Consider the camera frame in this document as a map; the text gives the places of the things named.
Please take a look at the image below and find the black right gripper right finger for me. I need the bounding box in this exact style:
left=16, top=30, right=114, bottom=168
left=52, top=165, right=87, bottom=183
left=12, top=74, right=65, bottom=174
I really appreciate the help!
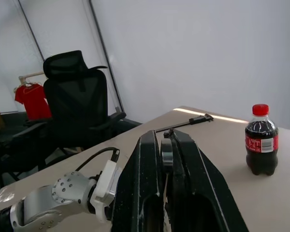
left=168, top=130, right=250, bottom=232

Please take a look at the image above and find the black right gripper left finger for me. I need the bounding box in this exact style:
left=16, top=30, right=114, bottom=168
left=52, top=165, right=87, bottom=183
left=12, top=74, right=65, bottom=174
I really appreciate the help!
left=110, top=130, right=171, bottom=232

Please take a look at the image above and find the cola bottle with red cap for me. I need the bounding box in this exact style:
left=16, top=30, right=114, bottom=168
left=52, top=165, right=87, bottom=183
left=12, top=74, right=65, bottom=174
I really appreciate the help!
left=244, top=103, right=279, bottom=176

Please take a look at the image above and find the black mesh office chair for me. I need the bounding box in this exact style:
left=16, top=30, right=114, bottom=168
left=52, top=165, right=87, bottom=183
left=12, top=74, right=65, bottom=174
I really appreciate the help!
left=26, top=50, right=142, bottom=167

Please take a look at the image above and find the dark low armchair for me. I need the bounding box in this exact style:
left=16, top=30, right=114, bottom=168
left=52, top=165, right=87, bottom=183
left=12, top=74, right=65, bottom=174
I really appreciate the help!
left=0, top=120, right=50, bottom=188

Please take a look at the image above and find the red t-shirt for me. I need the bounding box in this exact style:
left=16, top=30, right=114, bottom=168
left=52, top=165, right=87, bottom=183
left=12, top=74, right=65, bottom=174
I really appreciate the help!
left=14, top=84, right=52, bottom=121

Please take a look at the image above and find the wooden clothes rack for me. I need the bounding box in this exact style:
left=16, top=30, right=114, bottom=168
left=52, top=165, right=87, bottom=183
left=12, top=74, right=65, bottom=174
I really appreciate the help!
left=18, top=72, right=48, bottom=86

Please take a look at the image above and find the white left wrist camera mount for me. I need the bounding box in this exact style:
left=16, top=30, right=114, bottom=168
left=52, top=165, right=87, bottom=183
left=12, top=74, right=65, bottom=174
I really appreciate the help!
left=89, top=159, right=124, bottom=222

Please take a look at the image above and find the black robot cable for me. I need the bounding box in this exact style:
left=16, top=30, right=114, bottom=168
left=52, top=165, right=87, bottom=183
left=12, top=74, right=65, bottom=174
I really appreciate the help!
left=76, top=147, right=121, bottom=173

